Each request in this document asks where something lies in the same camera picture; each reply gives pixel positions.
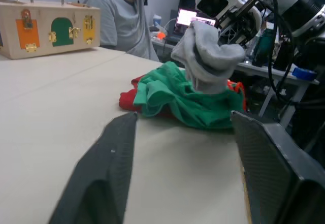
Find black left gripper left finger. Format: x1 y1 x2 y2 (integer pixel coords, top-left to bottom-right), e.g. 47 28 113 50
48 111 138 224

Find green shorts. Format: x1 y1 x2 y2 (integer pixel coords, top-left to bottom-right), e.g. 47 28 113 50
133 61 246 130

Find person in grey t-shirt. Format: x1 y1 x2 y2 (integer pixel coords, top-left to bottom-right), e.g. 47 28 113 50
86 0 164 62

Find wooden lock box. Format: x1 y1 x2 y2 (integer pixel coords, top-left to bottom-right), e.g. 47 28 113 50
0 0 102 60

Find open laptop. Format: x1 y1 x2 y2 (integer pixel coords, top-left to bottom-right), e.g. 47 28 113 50
165 8 218 44

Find red t-shirt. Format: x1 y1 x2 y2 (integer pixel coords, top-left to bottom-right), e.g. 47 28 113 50
119 75 247 119

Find grey sock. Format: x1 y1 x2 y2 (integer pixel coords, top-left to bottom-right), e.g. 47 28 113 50
170 20 246 70
184 56 233 94

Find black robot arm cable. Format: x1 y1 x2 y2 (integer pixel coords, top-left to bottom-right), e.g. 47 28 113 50
263 0 297 103

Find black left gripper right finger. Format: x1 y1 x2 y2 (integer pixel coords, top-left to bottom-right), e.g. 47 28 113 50
230 110 325 224

